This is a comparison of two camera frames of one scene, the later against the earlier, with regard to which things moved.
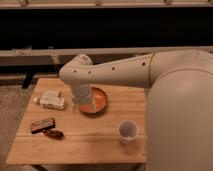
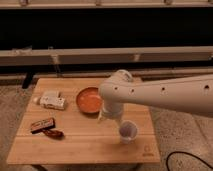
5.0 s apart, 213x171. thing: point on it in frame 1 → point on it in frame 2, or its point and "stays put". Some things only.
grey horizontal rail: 54,56 stays put
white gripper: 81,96 → 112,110
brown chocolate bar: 42,125 stays put
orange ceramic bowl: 98,104 stays put
